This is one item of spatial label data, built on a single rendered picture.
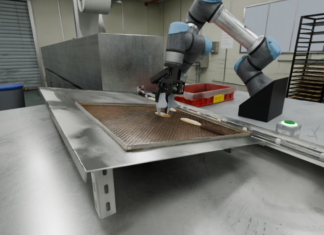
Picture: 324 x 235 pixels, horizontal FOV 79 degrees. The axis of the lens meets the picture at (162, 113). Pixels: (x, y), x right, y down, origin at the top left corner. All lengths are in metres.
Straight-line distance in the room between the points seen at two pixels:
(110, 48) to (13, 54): 6.30
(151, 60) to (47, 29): 6.35
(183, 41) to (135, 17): 7.99
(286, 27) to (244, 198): 5.29
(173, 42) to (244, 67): 0.59
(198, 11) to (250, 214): 0.97
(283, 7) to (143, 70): 4.65
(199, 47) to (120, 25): 7.65
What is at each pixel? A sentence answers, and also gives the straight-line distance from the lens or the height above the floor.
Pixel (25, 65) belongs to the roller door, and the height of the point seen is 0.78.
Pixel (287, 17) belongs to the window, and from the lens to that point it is 5.73.
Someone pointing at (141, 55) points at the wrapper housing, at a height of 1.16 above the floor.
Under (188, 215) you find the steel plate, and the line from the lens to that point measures 0.51.
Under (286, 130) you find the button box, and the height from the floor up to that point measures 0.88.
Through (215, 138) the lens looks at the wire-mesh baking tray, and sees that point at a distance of 0.63.
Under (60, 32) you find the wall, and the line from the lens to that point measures 7.80.
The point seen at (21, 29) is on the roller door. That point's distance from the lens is 7.67.
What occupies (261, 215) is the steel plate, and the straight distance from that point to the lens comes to 0.56.
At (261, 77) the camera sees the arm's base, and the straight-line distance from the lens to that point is 1.25.
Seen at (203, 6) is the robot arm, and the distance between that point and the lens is 1.18.
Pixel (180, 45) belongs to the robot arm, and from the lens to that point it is 0.79.
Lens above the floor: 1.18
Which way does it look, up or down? 17 degrees down
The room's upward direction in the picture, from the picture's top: straight up
